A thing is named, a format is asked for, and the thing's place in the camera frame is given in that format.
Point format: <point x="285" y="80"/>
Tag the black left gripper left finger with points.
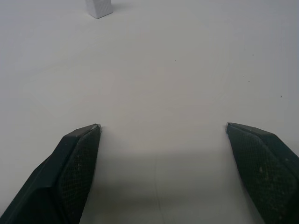
<point x="58" y="177"/>

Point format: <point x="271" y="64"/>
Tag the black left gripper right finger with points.
<point x="268" y="168"/>

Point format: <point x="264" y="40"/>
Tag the white plastic block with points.
<point x="98" y="8"/>

